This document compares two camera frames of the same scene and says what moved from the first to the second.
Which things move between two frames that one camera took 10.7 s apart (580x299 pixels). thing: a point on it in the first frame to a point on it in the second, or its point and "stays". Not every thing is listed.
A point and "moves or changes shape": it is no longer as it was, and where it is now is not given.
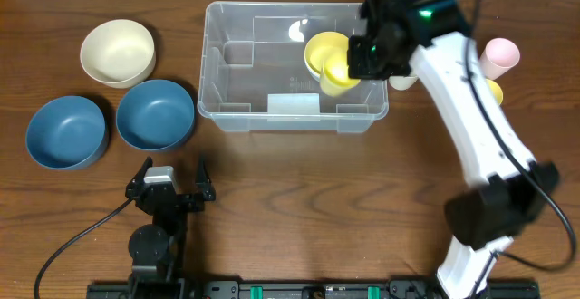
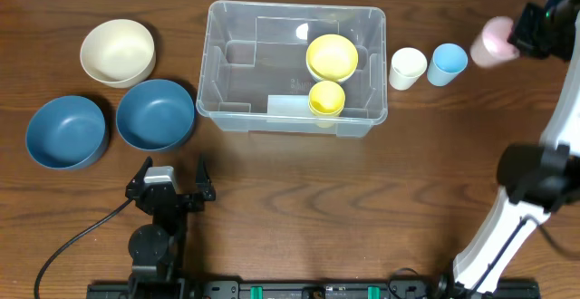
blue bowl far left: [66, 132] stays
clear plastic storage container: [254, 75] stays
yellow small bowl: [317, 44] stays
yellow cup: [496, 90] to [326, 99]
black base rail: [298, 289] stays
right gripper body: [362, 57] to [524, 29]
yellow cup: [334, 73] to [326, 113]
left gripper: [182, 198] stays
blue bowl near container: [155, 114] stays
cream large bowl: [118, 53] stays
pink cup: [498, 57] moves or changes shape
